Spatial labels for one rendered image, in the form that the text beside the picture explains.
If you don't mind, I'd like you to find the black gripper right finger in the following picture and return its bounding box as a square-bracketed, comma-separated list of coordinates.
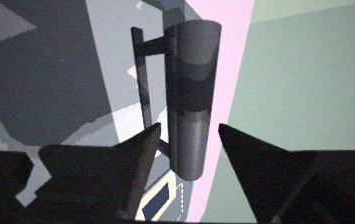
[218, 123, 355, 223]

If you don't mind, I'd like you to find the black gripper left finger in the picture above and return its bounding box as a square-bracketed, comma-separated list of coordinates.
[38, 122, 162, 219]

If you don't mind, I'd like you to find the cream tile with dark square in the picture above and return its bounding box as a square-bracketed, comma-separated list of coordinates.
[135, 169, 176, 221]

